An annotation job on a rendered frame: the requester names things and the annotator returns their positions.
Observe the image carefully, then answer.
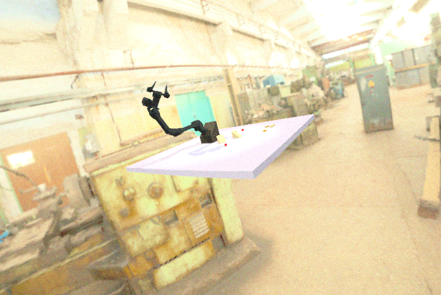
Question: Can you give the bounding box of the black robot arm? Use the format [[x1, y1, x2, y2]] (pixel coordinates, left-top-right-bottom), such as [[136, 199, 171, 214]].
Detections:
[[141, 91, 207, 137]]

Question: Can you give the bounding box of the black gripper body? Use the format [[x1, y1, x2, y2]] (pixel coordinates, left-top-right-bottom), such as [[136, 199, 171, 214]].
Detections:
[[146, 87, 170, 102]]

